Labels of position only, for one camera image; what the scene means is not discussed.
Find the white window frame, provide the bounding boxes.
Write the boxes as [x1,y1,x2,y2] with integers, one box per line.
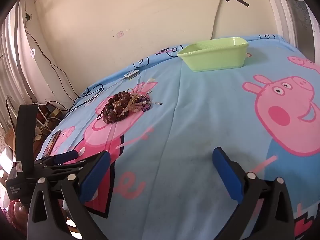
[260,0,320,64]

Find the blue cartoon printed blanket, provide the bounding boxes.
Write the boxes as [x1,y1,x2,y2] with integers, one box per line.
[35,34,320,240]

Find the pale curtain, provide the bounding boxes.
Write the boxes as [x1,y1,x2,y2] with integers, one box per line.
[0,0,37,130]

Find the clutter of boxes and chargers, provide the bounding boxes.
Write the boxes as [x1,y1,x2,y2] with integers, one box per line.
[35,101,69,137]

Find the smartphone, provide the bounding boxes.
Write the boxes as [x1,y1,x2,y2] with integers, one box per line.
[41,129,62,159]

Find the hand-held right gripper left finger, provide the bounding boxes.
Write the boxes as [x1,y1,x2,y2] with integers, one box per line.
[27,151,111,240]

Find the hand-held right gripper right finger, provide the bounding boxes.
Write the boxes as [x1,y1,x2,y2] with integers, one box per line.
[212,147,295,240]

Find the thin black wall cable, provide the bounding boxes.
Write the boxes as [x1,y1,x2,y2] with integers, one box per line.
[24,12,78,98]

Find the white remote controller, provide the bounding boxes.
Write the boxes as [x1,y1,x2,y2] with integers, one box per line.
[124,69,139,81]

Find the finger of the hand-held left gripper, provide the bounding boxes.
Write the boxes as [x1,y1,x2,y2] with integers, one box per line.
[34,151,78,167]
[36,162,87,178]

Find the light green plastic basket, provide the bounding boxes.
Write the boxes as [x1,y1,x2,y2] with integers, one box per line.
[177,37,249,73]

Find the pale crystal bead bracelet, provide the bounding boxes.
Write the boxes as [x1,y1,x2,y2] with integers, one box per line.
[124,92,145,114]

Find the large brown bead bracelet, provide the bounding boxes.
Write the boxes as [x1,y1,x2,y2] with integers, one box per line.
[101,92,131,124]

